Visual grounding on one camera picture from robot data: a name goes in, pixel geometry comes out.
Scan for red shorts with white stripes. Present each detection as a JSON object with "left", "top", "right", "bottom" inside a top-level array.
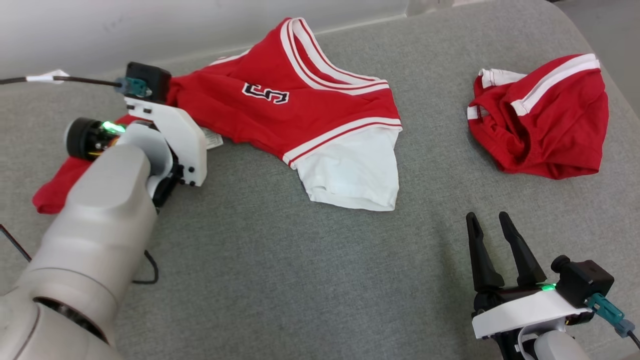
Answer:
[{"left": 466, "top": 53, "right": 610, "bottom": 180}]

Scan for teal left camera connector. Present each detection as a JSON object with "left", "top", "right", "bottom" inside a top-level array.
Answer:
[{"left": 115, "top": 77, "right": 152, "bottom": 99}]

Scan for red white jersey with number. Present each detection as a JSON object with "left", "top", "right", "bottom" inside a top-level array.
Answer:
[{"left": 32, "top": 17, "right": 404, "bottom": 216}]

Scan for teal right camera connector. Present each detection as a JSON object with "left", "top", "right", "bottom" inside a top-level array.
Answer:
[{"left": 586, "top": 292, "right": 636, "bottom": 338}]

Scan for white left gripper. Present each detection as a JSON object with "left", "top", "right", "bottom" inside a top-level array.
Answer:
[{"left": 65, "top": 97, "right": 209, "bottom": 188}]

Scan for black cable with white tag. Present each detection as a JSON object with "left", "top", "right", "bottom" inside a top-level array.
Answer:
[{"left": 0, "top": 69, "right": 122, "bottom": 87}]

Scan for thin black cable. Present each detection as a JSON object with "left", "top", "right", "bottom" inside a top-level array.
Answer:
[{"left": 0, "top": 223, "right": 160, "bottom": 286}]

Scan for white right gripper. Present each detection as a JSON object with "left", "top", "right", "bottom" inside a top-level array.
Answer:
[{"left": 466, "top": 211, "right": 593, "bottom": 342}]

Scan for teal camera connector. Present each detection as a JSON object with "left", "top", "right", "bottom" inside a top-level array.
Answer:
[
  {"left": 586, "top": 292, "right": 636, "bottom": 338},
  {"left": 115, "top": 77, "right": 152, "bottom": 99}
]

